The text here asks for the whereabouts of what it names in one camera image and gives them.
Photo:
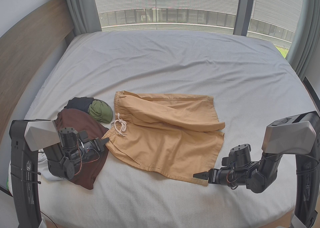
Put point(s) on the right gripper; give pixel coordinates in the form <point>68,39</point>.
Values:
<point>221,176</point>

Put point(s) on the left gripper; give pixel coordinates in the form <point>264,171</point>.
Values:
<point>91,149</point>

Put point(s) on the tan shorts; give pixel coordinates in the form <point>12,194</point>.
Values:
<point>170,142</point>

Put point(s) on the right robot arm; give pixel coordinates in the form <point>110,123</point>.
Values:
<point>287,137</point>

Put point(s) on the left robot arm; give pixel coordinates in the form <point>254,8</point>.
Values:
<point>40,134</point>

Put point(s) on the bed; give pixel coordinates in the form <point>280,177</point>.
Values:
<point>200,72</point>

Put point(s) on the green garment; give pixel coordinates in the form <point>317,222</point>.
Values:
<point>101,112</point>

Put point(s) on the brown garment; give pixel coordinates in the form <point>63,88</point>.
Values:
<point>80,122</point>

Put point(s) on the black garment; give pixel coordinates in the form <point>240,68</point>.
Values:
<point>77,103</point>

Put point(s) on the white garment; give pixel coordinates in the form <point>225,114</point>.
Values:
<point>50,175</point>

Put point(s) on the grey-green curtain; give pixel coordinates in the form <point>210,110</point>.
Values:
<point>307,22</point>
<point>80,2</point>

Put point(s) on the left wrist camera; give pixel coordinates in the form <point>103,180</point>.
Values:
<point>82,136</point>

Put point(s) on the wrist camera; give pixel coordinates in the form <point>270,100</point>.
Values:
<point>226,162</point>
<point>82,136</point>

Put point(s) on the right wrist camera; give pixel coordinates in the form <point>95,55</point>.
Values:
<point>226,162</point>

